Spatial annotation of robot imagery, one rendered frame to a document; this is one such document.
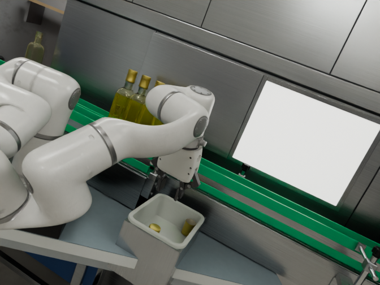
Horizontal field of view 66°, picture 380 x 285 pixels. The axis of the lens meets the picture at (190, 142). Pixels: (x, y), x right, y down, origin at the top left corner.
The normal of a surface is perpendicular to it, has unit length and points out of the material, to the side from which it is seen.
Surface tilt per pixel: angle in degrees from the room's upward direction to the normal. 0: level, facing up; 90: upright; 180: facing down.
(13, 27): 90
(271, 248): 90
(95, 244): 0
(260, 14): 90
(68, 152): 47
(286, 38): 90
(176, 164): 107
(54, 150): 35
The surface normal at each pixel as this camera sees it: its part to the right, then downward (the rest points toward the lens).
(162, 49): -0.32, 0.12
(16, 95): 0.35, -0.58
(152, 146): 0.18, 0.59
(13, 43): 0.11, 0.30
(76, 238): 0.36, -0.90
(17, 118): 0.69, -0.48
